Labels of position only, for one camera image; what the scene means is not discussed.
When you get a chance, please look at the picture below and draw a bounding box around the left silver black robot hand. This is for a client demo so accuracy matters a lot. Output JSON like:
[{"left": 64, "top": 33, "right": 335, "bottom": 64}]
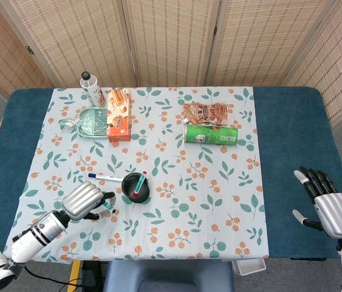
[{"left": 62, "top": 181, "right": 117, "bottom": 222}]

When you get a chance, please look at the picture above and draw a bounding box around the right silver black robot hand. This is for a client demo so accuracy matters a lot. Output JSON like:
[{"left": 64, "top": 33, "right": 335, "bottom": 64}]
[{"left": 292, "top": 166, "right": 342, "bottom": 240}]

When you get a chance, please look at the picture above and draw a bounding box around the black capped whiteboard marker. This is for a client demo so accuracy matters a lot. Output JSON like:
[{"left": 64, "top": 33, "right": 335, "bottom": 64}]
[{"left": 103, "top": 199, "right": 118, "bottom": 214}]

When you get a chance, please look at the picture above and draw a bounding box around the blue capped whiteboard marker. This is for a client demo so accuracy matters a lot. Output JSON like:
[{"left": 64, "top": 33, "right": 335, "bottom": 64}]
[{"left": 87, "top": 172, "right": 124, "bottom": 183}]

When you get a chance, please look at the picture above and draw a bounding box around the black mesh pen holder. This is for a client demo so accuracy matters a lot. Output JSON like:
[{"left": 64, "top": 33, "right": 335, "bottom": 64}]
[{"left": 121, "top": 172, "right": 151, "bottom": 204}]

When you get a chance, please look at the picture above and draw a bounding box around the red capped whiteboard marker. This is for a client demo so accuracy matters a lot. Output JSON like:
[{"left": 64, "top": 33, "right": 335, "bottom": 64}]
[{"left": 133, "top": 170, "right": 148, "bottom": 197}]

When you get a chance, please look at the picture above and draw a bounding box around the black table leg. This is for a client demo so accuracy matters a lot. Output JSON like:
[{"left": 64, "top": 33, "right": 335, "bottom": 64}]
[{"left": 81, "top": 260, "right": 108, "bottom": 292}]

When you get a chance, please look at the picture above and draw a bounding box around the blue table cover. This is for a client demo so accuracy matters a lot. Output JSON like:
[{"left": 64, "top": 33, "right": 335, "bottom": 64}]
[{"left": 0, "top": 86, "right": 342, "bottom": 261}]

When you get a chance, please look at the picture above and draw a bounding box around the orange snack box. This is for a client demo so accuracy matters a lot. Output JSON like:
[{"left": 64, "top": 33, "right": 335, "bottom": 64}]
[{"left": 106, "top": 88, "right": 132, "bottom": 143}]

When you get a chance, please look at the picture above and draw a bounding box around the leaf and fruit print tablecloth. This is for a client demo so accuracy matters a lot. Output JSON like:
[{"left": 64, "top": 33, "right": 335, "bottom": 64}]
[{"left": 2, "top": 86, "right": 270, "bottom": 263}]

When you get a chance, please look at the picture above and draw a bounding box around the small white box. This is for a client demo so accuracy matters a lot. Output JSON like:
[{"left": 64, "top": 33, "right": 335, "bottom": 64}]
[{"left": 231, "top": 258, "right": 266, "bottom": 276}]

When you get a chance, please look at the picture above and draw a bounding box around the clear bottle with black cap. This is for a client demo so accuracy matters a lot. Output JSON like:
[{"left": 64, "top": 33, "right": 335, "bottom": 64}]
[{"left": 80, "top": 71, "right": 104, "bottom": 108}]

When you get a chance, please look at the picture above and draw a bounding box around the blue padded seat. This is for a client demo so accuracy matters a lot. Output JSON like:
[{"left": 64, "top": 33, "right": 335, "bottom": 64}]
[{"left": 103, "top": 260, "right": 234, "bottom": 292}]

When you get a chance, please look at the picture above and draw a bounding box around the green chips can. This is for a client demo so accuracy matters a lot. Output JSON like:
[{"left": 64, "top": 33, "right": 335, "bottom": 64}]
[{"left": 183, "top": 123, "right": 239, "bottom": 146}]

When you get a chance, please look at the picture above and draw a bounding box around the orange sauce pouch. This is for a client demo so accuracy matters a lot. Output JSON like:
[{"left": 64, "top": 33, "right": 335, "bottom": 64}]
[{"left": 182, "top": 102, "right": 230, "bottom": 126}]

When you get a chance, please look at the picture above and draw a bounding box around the black cable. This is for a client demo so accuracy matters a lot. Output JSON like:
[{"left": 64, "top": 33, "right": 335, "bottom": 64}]
[{"left": 21, "top": 264, "right": 83, "bottom": 292}]

